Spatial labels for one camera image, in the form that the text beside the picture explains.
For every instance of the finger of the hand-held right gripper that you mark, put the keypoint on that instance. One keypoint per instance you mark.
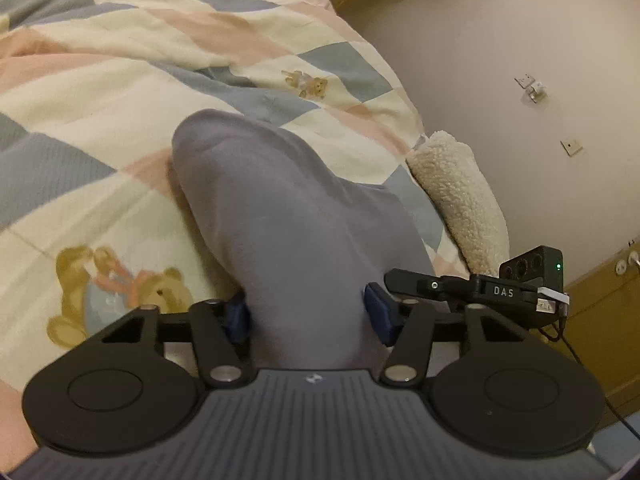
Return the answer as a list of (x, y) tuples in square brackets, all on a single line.
[(420, 285)]

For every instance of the white wall socket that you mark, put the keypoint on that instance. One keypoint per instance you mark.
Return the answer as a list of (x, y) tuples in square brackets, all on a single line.
[(625, 265)]

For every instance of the grey cotton garment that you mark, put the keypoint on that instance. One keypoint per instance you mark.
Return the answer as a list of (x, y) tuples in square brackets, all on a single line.
[(290, 230)]

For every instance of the cream fleece blanket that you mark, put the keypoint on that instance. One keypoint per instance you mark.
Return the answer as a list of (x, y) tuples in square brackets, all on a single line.
[(460, 195)]

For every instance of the small square plate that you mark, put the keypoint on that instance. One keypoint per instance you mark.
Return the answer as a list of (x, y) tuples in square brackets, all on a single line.
[(571, 147)]

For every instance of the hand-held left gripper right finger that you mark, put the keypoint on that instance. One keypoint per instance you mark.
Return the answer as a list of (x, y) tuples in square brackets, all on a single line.
[(380, 312)]

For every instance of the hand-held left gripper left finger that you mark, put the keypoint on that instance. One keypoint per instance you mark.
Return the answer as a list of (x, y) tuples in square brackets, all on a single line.
[(239, 322)]

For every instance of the wooden bedside cabinet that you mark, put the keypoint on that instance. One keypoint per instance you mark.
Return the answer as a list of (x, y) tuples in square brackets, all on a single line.
[(605, 320)]

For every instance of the pastel checkered bear quilt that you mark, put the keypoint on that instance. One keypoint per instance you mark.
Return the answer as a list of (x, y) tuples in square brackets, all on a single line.
[(100, 85)]

